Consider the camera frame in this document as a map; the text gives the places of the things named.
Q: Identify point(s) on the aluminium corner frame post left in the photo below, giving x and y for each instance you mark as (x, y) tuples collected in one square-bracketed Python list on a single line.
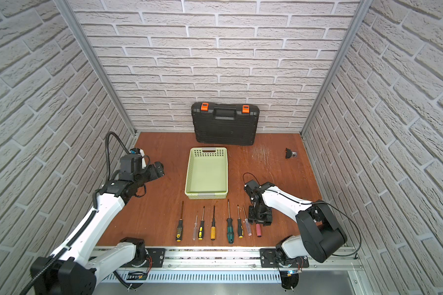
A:
[(73, 23)]

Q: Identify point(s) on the light green perforated bin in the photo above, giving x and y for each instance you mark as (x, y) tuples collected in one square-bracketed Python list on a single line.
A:
[(207, 173)]

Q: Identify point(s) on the green handle screwdriver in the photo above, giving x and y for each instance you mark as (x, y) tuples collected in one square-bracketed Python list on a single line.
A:
[(230, 231)]

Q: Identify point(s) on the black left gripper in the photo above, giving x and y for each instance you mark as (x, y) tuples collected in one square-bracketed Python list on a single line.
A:
[(152, 171)]

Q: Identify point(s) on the clear tester screwdriver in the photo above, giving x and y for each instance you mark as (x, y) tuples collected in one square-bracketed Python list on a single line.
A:
[(196, 228)]

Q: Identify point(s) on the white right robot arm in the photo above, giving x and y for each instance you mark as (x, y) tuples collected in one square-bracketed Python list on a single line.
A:
[(321, 235)]

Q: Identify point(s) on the aluminium front rail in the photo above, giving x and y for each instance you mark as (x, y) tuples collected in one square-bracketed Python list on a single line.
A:
[(238, 258)]

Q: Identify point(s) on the aluminium corner frame post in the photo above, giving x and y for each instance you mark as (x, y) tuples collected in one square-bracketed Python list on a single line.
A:
[(73, 23), (342, 51)]

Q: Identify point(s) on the black plastic tool case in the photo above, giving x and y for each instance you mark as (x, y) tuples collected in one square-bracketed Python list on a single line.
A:
[(225, 124)]

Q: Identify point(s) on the black yellow dotted screwdriver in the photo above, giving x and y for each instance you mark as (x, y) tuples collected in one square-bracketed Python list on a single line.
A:
[(179, 230)]

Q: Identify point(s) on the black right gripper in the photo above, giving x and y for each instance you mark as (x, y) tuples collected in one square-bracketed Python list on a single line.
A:
[(267, 221)]

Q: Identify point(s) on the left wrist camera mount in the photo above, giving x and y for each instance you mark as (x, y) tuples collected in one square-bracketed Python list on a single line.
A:
[(132, 165)]

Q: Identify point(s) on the orange handle screwdriver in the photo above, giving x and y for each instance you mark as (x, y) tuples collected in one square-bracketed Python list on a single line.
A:
[(213, 226)]

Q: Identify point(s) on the small black knob object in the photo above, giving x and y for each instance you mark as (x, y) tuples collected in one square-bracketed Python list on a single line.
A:
[(290, 153)]

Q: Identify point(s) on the pink handle screwdriver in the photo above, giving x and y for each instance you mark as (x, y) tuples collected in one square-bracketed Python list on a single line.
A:
[(258, 230)]

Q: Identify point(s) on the aluminium corner frame post right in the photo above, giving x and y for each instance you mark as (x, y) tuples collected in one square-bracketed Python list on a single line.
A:
[(342, 51)]

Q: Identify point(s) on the clear handle screwdriver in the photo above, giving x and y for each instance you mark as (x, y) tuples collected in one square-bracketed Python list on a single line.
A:
[(248, 226)]

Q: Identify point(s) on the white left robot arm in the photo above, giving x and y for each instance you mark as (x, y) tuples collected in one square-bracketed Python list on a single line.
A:
[(69, 269)]

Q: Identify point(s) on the small black yellow screwdriver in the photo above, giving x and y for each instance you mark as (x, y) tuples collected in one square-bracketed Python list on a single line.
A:
[(240, 231)]

